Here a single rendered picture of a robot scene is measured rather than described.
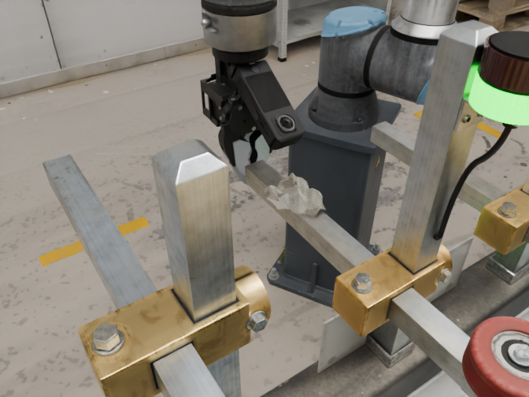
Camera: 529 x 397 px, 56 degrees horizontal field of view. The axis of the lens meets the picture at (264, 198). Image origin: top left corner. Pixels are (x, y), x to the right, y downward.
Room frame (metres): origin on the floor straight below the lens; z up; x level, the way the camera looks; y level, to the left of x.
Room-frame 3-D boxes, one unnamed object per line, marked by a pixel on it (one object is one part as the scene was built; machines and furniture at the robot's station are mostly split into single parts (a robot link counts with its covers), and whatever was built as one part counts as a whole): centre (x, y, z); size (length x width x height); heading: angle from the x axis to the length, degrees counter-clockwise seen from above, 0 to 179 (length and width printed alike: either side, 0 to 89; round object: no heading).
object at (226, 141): (0.57, 0.04, 0.91); 0.05 x 0.02 x 0.09; 124
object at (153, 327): (0.23, 0.06, 0.95); 0.13 x 0.06 x 0.05; 124
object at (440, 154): (0.38, -0.16, 0.89); 0.03 x 0.03 x 0.48; 34
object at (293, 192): (0.50, -0.04, 0.87); 0.09 x 0.07 x 0.02; 34
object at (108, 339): (0.20, 0.11, 0.98); 0.02 x 0.02 x 0.01
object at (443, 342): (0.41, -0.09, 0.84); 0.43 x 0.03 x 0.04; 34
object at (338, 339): (0.42, -0.17, 0.75); 0.26 x 0.01 x 0.10; 124
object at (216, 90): (0.61, 0.03, 0.97); 0.09 x 0.08 x 0.12; 34
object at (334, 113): (1.19, -0.21, 0.65); 0.19 x 0.19 x 0.10
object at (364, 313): (0.37, -0.15, 0.85); 0.13 x 0.06 x 0.05; 124
